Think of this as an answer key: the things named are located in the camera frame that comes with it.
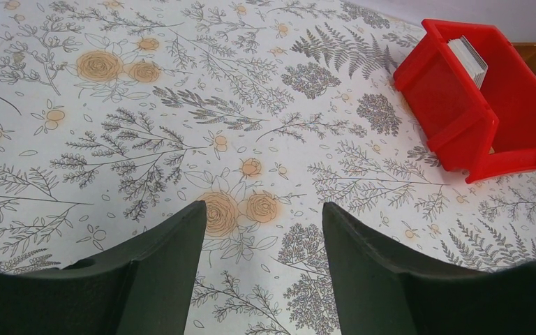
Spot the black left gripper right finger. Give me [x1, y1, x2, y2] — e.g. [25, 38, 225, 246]
[322, 202, 536, 334]

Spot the stack of silver cards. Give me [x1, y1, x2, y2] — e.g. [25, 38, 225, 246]
[447, 36, 489, 89]

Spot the red plastic bin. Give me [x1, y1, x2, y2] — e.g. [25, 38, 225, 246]
[393, 19, 536, 184]

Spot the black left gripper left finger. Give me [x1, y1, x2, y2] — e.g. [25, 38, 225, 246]
[0, 201, 207, 334]

